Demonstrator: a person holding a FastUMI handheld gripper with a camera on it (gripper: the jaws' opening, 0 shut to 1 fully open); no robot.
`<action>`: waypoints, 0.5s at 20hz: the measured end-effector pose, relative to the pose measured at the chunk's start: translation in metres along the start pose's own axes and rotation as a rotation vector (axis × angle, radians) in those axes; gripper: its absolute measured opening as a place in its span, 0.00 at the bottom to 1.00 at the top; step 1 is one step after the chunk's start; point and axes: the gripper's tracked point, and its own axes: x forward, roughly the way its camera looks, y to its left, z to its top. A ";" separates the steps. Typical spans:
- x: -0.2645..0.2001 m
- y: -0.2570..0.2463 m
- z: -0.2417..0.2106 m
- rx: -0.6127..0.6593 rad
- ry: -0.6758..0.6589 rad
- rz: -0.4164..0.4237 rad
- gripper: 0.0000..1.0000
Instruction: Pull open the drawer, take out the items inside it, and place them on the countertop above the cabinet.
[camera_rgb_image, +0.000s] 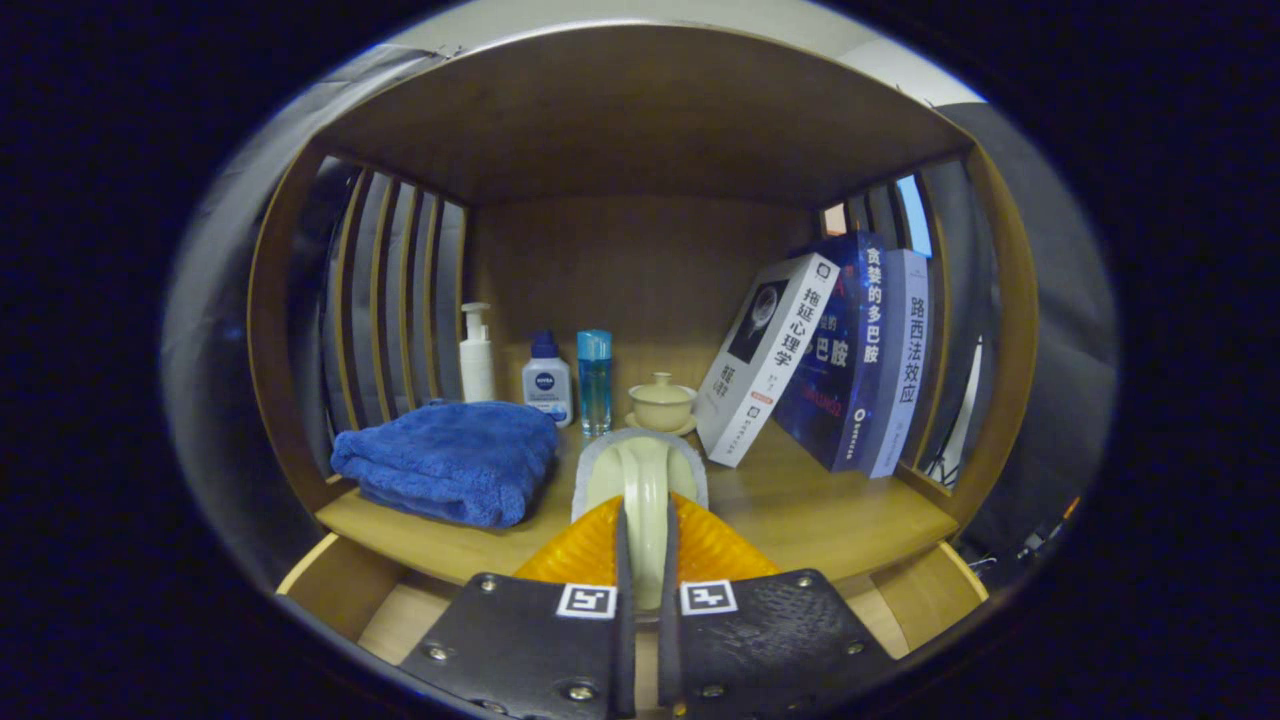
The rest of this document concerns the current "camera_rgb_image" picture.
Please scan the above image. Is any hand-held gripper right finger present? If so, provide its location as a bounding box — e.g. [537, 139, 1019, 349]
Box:
[656, 493, 898, 720]

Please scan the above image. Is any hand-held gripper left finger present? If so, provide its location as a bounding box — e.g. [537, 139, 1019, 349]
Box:
[398, 495, 637, 720]

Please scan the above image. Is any cream scrub brush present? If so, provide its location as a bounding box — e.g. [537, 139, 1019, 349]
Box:
[570, 428, 711, 613]

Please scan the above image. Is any wooden drawer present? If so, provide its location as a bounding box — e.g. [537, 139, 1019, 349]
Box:
[275, 530, 991, 681]

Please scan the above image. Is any wooden countertop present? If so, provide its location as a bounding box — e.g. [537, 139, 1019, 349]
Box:
[315, 415, 961, 586]

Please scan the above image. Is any wooden cabinet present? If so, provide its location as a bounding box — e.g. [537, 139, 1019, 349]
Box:
[245, 22, 1041, 531]

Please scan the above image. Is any beige lidded teacup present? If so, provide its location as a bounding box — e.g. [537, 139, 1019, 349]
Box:
[626, 372, 699, 438]

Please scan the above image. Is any clear blue bottle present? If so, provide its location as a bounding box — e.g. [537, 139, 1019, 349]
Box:
[576, 329, 613, 438]

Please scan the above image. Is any white bottle blue cap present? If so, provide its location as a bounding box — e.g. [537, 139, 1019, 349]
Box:
[521, 331, 574, 429]

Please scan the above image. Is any blue folded towel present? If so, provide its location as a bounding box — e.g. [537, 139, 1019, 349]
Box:
[330, 400, 559, 529]

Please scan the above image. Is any white book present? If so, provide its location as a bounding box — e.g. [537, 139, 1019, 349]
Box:
[693, 252, 841, 469]

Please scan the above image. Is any white pump bottle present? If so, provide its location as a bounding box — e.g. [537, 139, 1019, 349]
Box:
[458, 302, 496, 404]

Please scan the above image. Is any dark blue book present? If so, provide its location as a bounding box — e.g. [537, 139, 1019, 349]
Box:
[772, 232, 891, 474]

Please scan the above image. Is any pale lavender book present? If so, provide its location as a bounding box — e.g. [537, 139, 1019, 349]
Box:
[865, 248, 931, 479]

